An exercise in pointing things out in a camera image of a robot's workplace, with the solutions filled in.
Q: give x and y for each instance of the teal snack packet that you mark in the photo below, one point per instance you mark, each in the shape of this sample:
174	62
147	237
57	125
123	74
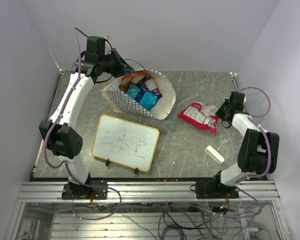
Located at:
145	98

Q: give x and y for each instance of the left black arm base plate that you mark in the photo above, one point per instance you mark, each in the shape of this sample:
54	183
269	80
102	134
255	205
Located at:
73	191

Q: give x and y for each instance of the orange snack packet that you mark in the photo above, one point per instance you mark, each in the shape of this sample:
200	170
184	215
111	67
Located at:
131	78

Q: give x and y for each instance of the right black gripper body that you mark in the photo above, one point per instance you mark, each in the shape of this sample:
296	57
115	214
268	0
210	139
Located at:
221	112

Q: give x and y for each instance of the pink snack packet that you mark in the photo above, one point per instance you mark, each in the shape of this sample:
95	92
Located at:
201	116

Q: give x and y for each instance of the small whiteboard with yellow frame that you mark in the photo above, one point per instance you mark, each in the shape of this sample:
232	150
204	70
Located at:
125	142

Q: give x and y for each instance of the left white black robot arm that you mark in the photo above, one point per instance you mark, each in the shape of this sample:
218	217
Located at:
61	143

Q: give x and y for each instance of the purple snack packet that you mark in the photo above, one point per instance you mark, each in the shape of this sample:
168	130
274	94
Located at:
148	84

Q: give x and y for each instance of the blue checkered paper bag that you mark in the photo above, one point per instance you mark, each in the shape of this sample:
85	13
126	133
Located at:
120	102

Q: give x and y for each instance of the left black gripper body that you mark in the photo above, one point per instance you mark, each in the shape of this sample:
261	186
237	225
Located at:
115	66

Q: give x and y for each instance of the white whiteboard eraser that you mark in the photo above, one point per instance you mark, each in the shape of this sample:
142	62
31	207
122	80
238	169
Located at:
216	156

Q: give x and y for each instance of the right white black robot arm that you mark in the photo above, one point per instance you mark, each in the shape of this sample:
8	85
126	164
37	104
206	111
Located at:
258	153

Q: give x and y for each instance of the aluminium extrusion rail frame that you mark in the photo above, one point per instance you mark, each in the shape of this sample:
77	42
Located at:
141	192

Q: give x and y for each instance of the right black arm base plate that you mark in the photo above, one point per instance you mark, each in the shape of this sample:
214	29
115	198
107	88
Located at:
209	188

